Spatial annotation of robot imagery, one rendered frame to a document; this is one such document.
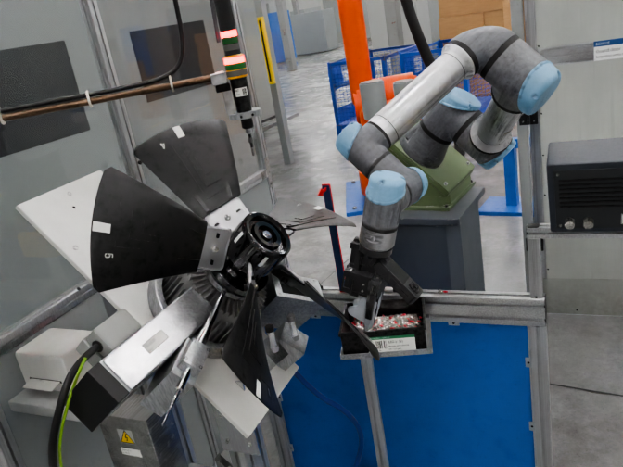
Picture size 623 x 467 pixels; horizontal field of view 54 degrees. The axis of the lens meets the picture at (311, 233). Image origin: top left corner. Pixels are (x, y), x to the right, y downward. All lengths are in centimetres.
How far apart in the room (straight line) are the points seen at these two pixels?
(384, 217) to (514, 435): 93
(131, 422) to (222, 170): 62
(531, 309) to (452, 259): 35
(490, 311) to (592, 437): 102
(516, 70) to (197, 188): 75
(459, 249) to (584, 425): 101
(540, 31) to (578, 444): 169
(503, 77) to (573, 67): 150
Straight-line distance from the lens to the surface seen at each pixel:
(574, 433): 262
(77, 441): 200
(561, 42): 294
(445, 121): 187
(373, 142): 133
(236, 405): 137
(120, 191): 117
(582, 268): 323
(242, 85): 131
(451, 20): 934
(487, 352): 179
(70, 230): 143
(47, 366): 167
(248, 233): 124
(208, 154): 141
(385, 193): 120
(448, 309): 172
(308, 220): 147
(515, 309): 169
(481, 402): 189
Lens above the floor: 164
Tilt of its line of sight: 20 degrees down
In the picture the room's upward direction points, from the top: 10 degrees counter-clockwise
